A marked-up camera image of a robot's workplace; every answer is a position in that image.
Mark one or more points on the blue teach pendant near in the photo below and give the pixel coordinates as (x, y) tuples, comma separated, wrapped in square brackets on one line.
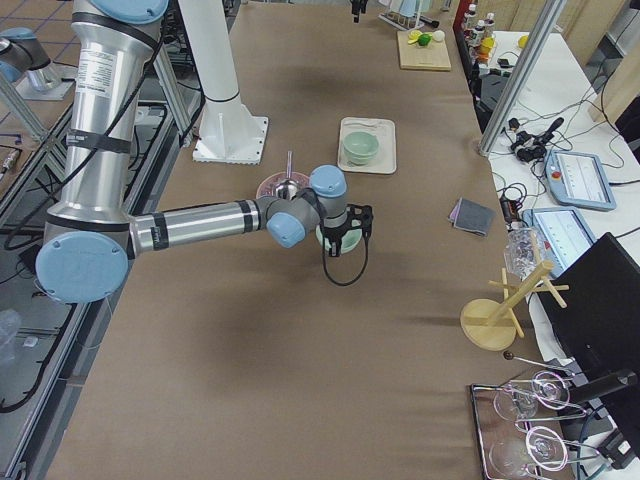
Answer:
[(565, 232)]

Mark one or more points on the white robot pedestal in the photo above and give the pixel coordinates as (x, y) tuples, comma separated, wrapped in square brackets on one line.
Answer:
[(228, 132)]

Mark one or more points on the wine glass upper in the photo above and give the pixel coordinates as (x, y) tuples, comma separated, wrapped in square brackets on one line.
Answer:
[(522, 399)]

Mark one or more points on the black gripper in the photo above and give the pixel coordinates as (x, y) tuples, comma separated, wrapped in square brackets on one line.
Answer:
[(334, 234)]

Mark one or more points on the blue teach pendant far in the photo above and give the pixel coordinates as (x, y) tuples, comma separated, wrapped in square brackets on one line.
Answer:
[(578, 179)]

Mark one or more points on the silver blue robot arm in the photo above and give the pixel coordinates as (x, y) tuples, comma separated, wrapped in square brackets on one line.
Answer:
[(89, 238)]

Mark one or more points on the black monitor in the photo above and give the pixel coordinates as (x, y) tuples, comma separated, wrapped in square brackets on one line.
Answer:
[(599, 328)]

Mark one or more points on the lemon slice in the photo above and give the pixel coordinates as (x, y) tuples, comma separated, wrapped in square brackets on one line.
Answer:
[(414, 36)]

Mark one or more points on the second robot arm grey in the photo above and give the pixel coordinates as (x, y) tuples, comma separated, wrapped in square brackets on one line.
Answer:
[(21, 51)]

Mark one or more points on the blue teach pendant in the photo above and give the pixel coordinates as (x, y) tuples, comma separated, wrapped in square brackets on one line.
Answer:
[(578, 179), (565, 232)]

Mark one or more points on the white cup rack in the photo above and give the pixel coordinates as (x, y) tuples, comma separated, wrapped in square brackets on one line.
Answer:
[(407, 14)]

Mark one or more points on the wine glass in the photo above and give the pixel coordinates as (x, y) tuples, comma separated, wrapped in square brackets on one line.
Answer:
[(538, 453), (522, 399)]

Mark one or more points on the cream plastic tray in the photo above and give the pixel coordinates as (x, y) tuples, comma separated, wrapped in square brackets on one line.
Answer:
[(385, 160)]

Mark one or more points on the grey folded cloth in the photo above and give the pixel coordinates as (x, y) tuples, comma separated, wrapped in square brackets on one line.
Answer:
[(471, 217)]

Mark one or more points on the wooden cutting board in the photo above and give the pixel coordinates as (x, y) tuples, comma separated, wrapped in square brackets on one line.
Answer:
[(433, 57)]

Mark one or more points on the pink bowl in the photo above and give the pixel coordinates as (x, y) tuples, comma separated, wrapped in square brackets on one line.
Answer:
[(268, 185)]

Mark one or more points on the wooden mug tree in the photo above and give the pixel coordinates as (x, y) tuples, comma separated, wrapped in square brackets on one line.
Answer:
[(493, 325)]

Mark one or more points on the wine glass lower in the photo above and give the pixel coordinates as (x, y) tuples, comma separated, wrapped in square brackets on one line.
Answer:
[(538, 453)]

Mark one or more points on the aluminium frame post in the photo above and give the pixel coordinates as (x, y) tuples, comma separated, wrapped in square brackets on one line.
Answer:
[(537, 38)]

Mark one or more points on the white garlic toy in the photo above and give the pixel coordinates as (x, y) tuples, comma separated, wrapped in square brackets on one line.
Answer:
[(438, 36)]

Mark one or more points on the clear plastic bag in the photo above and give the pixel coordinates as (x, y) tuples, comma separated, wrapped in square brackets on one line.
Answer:
[(524, 251)]

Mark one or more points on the green lime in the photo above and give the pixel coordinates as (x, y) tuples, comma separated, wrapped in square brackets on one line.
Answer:
[(424, 39)]

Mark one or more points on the metal glass rack tray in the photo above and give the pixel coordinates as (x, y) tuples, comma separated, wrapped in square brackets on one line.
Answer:
[(490, 427)]

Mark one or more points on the metal scoop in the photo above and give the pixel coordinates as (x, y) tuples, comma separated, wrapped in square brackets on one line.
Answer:
[(288, 187)]

